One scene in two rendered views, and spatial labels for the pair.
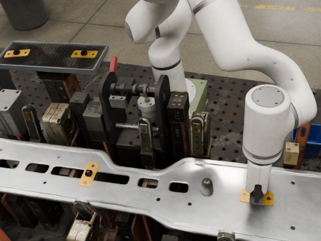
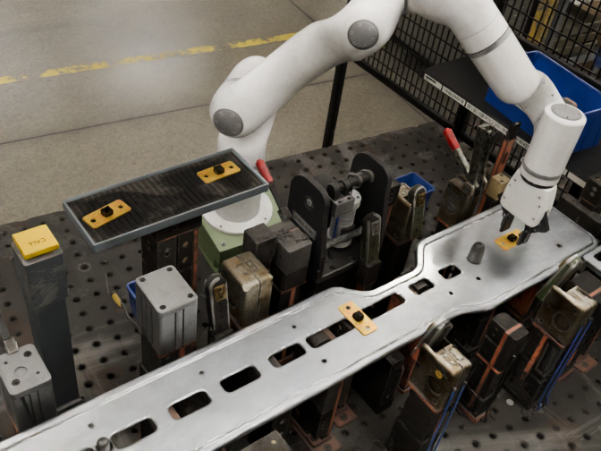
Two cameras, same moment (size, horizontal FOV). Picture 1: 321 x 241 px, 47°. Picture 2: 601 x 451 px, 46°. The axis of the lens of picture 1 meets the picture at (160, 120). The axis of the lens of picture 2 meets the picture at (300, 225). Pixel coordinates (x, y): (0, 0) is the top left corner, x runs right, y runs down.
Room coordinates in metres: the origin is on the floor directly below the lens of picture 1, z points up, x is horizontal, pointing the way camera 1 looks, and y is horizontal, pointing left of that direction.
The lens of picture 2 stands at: (0.38, 1.14, 2.04)
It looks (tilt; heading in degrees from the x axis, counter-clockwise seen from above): 41 degrees down; 296
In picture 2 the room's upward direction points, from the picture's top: 9 degrees clockwise
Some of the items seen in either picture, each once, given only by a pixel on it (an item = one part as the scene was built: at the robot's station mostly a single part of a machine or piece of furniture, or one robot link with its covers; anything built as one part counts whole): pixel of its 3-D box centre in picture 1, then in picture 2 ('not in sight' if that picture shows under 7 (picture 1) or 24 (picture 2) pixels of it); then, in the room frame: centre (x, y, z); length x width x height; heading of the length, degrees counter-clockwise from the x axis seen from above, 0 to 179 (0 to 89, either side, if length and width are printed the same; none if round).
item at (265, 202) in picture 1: (256, 196); (512, 238); (0.51, -0.21, 1.01); 0.08 x 0.04 x 0.01; 69
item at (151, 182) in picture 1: (156, 212); (406, 333); (0.61, 0.06, 0.84); 0.12 x 0.05 x 0.29; 159
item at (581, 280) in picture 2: not in sight; (570, 327); (0.31, -0.21, 0.84); 0.11 x 0.10 x 0.28; 159
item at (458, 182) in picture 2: not in sight; (446, 237); (0.66, -0.27, 0.88); 0.07 x 0.06 x 0.35; 159
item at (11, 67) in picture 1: (50, 56); (169, 195); (1.07, 0.32, 1.16); 0.37 x 0.14 x 0.02; 69
